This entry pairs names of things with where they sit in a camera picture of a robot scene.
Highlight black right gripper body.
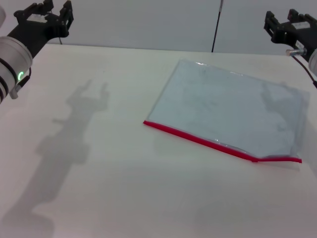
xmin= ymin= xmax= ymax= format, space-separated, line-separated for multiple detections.
xmin=269 ymin=12 xmax=317 ymax=54

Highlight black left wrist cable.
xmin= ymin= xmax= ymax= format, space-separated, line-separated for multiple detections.
xmin=10 ymin=67 xmax=32 ymax=100

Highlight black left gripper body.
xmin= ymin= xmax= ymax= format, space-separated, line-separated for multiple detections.
xmin=6 ymin=4 xmax=70 ymax=58

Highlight right wrist cable with plug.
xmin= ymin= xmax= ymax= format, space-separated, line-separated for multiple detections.
xmin=285 ymin=48 xmax=317 ymax=88

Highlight clear document bag red zipper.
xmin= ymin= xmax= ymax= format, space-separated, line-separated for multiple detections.
xmin=143 ymin=59 xmax=311 ymax=164

